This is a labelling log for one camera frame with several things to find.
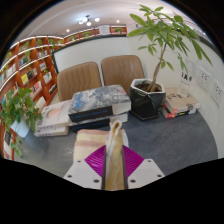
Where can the cream yellow-striped towel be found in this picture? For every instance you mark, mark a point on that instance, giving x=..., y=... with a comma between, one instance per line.
x=115, y=160

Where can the orange bookshelf unit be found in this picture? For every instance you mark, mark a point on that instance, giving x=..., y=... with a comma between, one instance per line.
x=26, y=66

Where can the recessed ceiling spotlights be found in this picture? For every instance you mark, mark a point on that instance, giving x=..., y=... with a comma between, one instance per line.
x=68, y=30

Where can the thick dark-covered book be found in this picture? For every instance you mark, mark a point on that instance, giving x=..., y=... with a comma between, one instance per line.
x=100, y=100

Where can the ceiling lamp with round bulbs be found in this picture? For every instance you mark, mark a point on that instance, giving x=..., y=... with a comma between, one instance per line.
x=88, y=20

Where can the red-spined book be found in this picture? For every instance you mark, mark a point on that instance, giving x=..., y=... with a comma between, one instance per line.
x=171, y=115

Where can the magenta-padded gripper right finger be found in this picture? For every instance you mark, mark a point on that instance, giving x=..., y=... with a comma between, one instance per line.
x=145, y=171

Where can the thin white book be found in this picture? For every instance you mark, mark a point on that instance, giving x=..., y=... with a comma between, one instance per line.
x=50, y=132

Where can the pothos plant in white pot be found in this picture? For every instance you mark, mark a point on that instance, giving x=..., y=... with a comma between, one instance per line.
x=20, y=106

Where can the clear acrylic sign stand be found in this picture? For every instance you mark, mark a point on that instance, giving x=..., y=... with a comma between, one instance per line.
x=187, y=75

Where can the white wall socket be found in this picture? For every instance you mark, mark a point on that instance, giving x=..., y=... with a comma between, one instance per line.
x=217, y=93
x=204, y=78

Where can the beige-covered book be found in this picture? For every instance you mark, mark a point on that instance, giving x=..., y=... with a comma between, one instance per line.
x=181, y=100

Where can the small tree in black pot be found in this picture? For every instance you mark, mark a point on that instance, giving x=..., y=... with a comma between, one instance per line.
x=146, y=101

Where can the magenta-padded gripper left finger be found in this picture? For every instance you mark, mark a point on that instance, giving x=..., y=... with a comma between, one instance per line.
x=81, y=173

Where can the tan leather chair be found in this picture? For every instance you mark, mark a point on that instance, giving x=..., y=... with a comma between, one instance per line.
x=121, y=71
x=78, y=80

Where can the dark blue-spined book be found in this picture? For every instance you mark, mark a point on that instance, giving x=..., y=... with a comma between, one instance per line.
x=90, y=125

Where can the white book with pale cover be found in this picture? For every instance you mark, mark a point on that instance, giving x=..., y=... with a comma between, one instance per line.
x=53, y=115

